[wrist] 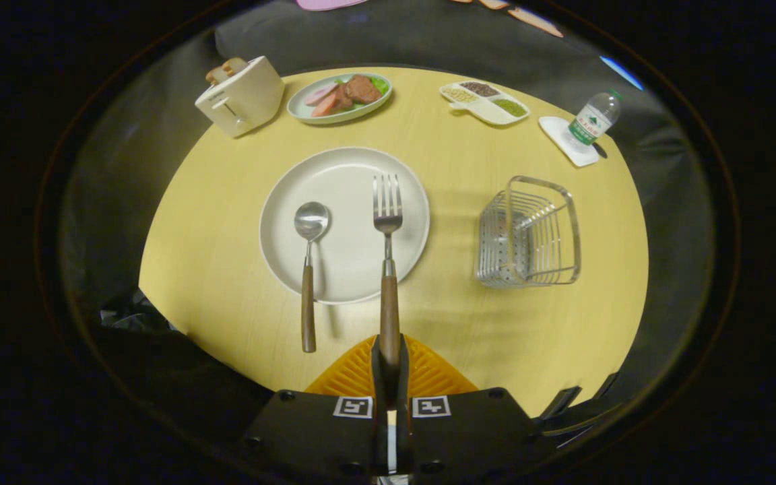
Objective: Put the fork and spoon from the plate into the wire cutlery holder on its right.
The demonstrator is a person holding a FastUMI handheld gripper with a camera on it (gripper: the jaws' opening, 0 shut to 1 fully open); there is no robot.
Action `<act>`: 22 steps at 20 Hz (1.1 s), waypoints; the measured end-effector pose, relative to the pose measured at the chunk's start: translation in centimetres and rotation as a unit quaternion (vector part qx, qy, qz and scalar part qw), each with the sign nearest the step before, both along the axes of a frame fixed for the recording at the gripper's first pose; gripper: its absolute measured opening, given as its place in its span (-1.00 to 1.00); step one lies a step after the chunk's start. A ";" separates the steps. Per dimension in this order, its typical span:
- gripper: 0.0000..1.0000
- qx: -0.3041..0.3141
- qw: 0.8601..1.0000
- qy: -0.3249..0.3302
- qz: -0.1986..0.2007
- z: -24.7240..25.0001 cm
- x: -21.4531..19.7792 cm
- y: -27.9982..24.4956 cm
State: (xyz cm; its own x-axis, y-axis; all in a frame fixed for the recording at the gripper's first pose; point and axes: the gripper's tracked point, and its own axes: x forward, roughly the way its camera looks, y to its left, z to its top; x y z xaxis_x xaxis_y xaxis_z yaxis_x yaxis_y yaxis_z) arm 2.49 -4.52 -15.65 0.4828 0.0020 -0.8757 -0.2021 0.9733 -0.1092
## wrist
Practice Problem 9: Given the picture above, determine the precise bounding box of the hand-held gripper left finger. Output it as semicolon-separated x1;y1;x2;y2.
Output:
241;335;389;480

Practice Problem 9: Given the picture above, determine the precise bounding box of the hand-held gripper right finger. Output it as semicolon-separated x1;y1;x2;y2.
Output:
389;335;545;480

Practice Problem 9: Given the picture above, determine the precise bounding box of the wooden handled metal fork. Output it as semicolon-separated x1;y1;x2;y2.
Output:
373;174;403;368

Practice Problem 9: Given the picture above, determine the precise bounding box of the large white round plate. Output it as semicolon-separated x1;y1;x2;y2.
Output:
259;146;430;305

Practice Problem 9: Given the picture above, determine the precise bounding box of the black plastic bag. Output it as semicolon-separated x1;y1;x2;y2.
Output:
100;288;180;332

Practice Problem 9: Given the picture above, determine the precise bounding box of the pale green food plate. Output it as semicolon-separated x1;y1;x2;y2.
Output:
286;72;393;125

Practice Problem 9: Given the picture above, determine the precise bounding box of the white divided condiment dish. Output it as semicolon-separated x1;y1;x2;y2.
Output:
439;80;531;127

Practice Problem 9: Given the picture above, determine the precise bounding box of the brown meat piece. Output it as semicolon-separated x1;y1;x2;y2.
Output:
331;75;382;112

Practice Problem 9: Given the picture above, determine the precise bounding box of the white square coaster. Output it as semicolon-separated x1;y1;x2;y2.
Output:
539;116;601;168

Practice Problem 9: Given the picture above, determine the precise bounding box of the pink ham slice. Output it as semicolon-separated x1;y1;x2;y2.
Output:
304;83;340;107

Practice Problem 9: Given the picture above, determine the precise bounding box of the white toaster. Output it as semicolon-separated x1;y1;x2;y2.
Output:
195;55;286;139

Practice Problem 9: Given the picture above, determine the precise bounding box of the clear plastic water bottle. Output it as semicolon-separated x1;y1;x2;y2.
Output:
567;90;623;146

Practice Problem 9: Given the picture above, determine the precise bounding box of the wooden handled metal spoon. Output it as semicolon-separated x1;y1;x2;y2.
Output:
294;201;331;354

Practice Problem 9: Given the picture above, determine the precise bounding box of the black metal frame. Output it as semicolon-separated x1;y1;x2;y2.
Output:
538;373;621;435

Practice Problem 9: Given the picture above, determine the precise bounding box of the metal wire basket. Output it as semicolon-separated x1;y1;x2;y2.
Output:
474;175;582;289

